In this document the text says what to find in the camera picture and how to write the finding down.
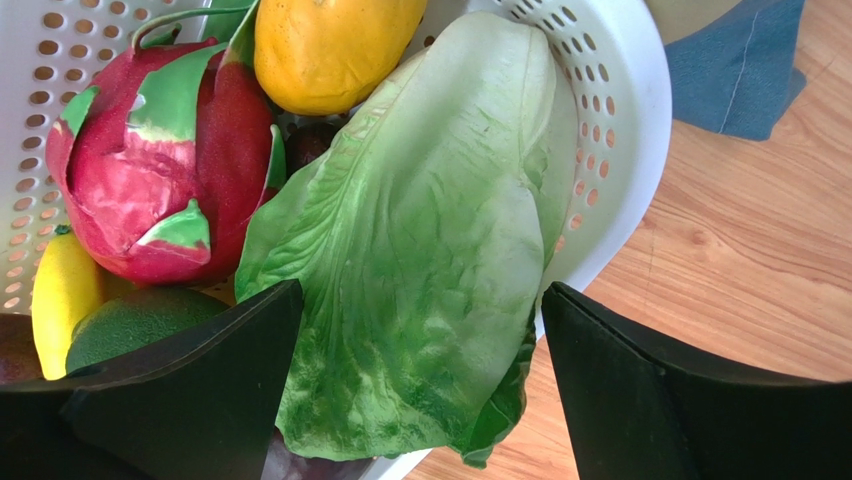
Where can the small orange fruit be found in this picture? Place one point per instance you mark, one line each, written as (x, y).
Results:
(318, 58)

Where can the dark purple plum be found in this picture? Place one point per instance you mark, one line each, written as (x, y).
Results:
(19, 359)

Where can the white plastic fruit basket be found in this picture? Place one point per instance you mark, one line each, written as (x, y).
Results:
(609, 51)

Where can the green leafy lettuce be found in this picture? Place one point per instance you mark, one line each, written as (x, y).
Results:
(420, 239)

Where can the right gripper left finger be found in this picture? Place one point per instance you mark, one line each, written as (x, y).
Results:
(200, 404)

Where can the green avocado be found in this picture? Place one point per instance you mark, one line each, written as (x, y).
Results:
(136, 319)

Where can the checked blue beige pillow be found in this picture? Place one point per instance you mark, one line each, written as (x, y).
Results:
(731, 63)

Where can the yellow banana bunch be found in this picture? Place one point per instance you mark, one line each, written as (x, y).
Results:
(68, 286)

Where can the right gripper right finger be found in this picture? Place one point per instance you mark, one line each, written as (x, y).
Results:
(640, 404)

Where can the pink dragon fruit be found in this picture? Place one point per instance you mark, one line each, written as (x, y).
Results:
(165, 157)

